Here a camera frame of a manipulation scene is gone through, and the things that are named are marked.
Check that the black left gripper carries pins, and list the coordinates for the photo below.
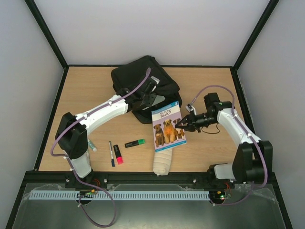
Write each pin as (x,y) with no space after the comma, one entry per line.
(150,102)

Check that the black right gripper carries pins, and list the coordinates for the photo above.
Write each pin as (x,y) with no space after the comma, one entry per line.
(189,122)

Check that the dog picture book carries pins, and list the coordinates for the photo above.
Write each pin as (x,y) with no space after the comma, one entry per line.
(166,135)

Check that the black student backpack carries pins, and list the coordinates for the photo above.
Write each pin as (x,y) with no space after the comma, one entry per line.
(127,77)

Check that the beige ribbed pencil case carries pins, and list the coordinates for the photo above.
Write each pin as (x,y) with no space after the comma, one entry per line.
(162,162)

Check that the pale green book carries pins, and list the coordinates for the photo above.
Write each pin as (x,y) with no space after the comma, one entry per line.
(158,100)

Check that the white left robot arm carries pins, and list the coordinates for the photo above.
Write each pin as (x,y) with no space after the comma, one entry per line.
(73,131)

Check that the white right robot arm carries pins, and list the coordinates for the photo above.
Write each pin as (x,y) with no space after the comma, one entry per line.
(253,158)

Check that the green black highlighter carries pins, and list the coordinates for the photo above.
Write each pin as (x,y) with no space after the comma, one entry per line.
(134,143)

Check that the blue white marker pen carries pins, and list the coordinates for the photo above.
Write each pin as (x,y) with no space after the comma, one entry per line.
(111,154)

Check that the pink black highlighter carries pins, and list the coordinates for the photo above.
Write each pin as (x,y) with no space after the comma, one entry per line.
(118,154)

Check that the white green glue stick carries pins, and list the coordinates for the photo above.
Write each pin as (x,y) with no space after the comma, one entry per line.
(92,146)

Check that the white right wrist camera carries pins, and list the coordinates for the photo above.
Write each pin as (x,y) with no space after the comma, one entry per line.
(191,109)

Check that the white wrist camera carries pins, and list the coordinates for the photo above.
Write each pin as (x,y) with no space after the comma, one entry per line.
(155,79)
(191,109)

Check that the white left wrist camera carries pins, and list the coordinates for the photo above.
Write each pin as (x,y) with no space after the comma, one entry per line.
(155,79)

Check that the light blue cable duct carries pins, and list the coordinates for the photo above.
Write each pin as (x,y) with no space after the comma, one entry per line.
(120,195)

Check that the black enclosure frame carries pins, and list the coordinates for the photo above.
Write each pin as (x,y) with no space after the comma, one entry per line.
(144,178)

